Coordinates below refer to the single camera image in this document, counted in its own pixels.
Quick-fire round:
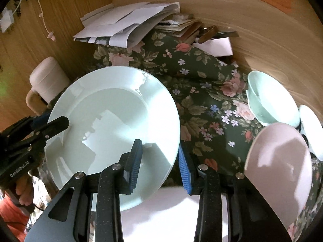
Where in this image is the white charger plug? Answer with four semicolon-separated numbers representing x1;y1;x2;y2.
0;10;14;33

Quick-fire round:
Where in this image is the dark floral tablecloth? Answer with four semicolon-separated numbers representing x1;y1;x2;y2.
92;28;323;242

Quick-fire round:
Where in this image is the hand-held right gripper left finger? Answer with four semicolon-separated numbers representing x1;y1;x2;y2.
24;139;143;242

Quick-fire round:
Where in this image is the white cable with clips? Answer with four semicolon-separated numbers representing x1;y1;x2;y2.
33;0;57;41

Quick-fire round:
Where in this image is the white bowl with black pattern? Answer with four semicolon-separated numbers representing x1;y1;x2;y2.
299;104;323;160

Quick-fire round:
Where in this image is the person's left hand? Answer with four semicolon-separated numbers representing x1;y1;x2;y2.
18;176;34;206

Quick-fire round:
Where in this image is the stack of white papers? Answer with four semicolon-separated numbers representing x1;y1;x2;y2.
73;2;181;48

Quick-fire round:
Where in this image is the beige lidded mug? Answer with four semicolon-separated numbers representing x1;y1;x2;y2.
26;57;72;115

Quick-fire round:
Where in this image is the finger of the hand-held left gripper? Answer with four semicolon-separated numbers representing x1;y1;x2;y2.
15;116;70;155
0;113;51;147

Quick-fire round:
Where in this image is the small white box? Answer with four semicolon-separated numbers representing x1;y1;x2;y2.
193;37;234;57

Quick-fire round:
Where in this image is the stack of notebooks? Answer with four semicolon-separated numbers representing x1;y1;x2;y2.
155;14;202;41

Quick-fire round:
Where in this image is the mint green bowl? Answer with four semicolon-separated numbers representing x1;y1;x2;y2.
247;71;301;128

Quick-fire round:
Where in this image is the mint green plate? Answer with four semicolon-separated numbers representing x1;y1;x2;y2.
44;66;181;212

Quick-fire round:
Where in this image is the pink bowl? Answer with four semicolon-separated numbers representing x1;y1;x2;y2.
243;122;314;228

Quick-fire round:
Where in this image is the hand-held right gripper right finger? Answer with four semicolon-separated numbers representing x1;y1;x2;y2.
178;145;292;242

